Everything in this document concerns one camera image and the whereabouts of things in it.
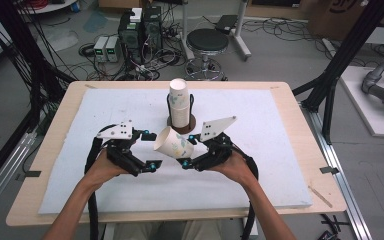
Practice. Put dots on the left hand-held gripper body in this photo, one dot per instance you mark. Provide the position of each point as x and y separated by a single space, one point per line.
120 153

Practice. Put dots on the small white box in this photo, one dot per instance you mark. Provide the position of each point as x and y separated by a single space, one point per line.
136 15

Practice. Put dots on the white floor board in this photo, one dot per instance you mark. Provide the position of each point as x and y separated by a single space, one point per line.
363 110

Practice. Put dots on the person's right hand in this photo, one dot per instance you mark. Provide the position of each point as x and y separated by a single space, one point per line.
238 170

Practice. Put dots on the thin wooden stick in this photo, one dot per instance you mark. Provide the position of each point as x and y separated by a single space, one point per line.
320 196

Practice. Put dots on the blue tape roll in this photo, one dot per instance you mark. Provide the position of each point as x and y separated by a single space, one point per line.
75 6

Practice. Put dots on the white table foot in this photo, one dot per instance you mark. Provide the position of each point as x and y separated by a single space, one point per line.
256 228

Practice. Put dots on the black round stool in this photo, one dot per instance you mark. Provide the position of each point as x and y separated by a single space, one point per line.
206 40

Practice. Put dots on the white power strip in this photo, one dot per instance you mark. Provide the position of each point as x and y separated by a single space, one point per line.
328 46

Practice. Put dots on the aluminium rail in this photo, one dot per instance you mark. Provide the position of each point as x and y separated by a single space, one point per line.
341 190
8 170

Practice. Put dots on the white foam mat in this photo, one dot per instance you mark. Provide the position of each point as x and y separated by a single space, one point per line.
180 193

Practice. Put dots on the brown cardboard box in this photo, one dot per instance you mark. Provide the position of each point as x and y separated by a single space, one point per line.
330 20

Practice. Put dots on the black computer tower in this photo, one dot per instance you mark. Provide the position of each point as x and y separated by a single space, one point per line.
152 30
130 40

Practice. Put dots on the black tape piece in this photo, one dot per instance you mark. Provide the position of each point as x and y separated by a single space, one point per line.
32 173
329 170

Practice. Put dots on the grey bench power supply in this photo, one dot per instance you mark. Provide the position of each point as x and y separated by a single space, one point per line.
113 50
100 50

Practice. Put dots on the stack of paper cups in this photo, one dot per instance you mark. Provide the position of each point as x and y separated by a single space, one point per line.
179 103

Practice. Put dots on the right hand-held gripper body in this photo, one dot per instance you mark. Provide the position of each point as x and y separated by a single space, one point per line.
216 150

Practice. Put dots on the black metal frame post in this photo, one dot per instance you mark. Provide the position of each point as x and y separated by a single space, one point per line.
346 50
21 40

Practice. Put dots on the printed white paper cup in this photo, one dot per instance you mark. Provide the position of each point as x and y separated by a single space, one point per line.
173 143

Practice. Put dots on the person's legs in beige trousers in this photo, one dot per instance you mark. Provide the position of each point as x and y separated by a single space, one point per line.
206 231

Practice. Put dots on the white metal stand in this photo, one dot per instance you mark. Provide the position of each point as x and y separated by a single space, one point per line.
242 46

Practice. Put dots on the person's left hand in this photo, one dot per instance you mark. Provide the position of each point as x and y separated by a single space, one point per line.
105 170

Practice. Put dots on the round white table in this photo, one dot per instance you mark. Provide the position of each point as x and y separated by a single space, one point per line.
56 7

